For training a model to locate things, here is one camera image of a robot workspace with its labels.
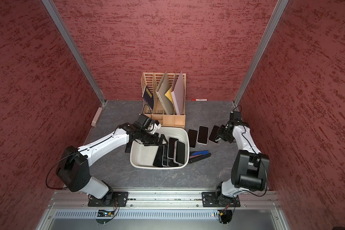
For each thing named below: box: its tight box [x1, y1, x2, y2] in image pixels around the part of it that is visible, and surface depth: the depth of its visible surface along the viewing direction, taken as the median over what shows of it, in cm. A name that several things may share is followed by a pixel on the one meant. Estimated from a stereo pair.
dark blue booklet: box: [142, 85, 154, 110], surface depth 110 cm
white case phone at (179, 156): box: [173, 140, 186, 165], surface depth 90 cm
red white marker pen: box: [191, 98, 208, 102], surface depth 128 cm
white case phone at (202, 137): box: [196, 125, 210, 146], surface depth 100 cm
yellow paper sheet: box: [164, 87, 174, 105], surface depth 91 cm
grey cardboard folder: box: [155, 70, 174, 115], surface depth 94 cm
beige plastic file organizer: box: [140, 72, 187, 128], surface depth 105 cm
